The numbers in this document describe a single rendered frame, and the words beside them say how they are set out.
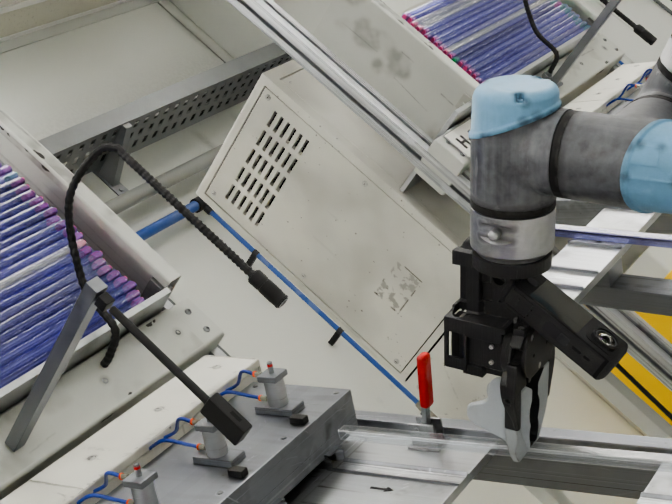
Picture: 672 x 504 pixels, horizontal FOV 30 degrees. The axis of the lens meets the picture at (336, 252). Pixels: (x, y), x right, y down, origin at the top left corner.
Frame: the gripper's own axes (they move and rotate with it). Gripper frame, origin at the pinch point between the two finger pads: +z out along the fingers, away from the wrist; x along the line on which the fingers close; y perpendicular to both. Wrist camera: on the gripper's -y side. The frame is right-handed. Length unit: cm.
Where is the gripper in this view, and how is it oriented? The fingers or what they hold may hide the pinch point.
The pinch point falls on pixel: (528, 446)
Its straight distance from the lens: 122.0
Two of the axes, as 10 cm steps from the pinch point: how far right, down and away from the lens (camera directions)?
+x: -5.2, 3.6, -7.8
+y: -8.5, -1.8, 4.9
